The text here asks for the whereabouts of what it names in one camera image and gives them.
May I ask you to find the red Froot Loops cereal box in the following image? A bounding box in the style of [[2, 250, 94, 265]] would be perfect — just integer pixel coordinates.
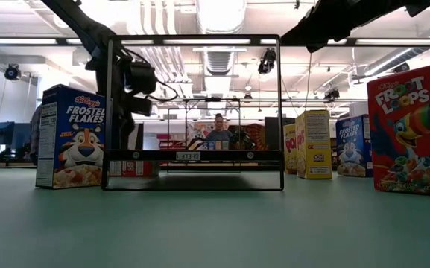
[[120, 160, 160, 178], [366, 60, 430, 198]]

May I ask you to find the black monitor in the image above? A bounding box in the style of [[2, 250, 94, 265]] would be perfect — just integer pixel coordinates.
[[264, 116, 286, 150]]

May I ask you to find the black hanging camera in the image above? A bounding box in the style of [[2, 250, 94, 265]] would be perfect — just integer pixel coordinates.
[[257, 48, 277, 75]]

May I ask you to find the blue desk partition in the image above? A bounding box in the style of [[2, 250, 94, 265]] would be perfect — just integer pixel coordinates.
[[0, 121, 33, 152]]

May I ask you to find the wooden shelf black metal frame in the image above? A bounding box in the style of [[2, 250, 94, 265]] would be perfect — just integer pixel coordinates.
[[101, 34, 285, 192]]

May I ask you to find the colourful cereal poster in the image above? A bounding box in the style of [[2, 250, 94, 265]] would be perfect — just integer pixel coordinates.
[[186, 122, 218, 150]]

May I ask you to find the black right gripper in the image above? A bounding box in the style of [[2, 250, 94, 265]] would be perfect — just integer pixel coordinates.
[[279, 0, 354, 54]]

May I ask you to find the person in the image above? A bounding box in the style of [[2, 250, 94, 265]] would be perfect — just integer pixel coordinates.
[[203, 112, 234, 150]]

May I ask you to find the black aluminium rig frame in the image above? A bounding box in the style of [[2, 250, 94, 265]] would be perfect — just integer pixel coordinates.
[[0, 162, 430, 172]]

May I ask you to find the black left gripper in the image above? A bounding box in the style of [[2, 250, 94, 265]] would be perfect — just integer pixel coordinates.
[[95, 59, 154, 150]]

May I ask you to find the silver ventilation duct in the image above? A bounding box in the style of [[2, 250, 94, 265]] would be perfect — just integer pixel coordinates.
[[195, 0, 247, 35]]

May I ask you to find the orange patterned poster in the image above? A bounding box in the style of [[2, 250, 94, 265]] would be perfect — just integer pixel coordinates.
[[241, 124, 266, 150]]

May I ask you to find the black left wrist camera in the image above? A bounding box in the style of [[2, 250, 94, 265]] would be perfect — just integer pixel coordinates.
[[127, 60, 159, 95]]

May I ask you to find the blue Frosted Flakes cereal box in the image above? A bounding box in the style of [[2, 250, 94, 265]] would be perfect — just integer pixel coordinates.
[[335, 114, 373, 178], [34, 83, 107, 191]]

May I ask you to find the black left wrist camera cable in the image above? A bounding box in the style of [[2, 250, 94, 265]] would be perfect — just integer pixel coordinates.
[[139, 76, 180, 103]]

